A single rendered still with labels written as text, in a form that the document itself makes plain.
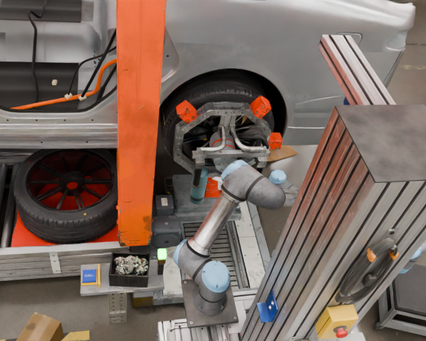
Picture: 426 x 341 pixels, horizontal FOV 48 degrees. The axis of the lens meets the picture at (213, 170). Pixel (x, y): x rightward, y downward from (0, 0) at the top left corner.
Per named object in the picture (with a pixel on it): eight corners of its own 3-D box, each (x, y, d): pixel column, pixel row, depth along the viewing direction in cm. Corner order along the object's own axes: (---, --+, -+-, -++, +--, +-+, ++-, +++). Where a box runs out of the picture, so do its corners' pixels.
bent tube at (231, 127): (257, 128, 265) (262, 114, 258) (266, 153, 253) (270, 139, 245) (227, 128, 262) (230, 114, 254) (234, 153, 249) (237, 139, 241)
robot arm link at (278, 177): (295, 178, 219) (289, 194, 227) (277, 165, 224) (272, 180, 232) (286, 187, 215) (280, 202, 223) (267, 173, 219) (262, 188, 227)
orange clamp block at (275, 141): (262, 140, 284) (277, 140, 285) (266, 149, 278) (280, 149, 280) (265, 132, 278) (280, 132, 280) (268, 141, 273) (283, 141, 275)
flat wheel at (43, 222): (108, 155, 332) (107, 130, 315) (141, 227, 295) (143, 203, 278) (9, 178, 307) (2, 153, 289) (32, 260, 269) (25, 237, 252)
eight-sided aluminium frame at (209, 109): (255, 168, 300) (275, 101, 261) (257, 176, 296) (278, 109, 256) (170, 171, 289) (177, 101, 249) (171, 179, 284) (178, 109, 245)
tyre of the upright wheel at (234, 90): (252, 147, 322) (277, 67, 275) (260, 173, 307) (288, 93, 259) (155, 147, 308) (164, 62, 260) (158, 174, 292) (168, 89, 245)
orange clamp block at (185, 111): (195, 108, 256) (185, 99, 250) (197, 118, 251) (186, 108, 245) (186, 115, 259) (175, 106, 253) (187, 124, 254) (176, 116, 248)
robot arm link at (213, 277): (213, 307, 195) (218, 291, 185) (190, 285, 200) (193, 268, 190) (232, 289, 201) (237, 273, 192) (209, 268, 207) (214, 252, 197)
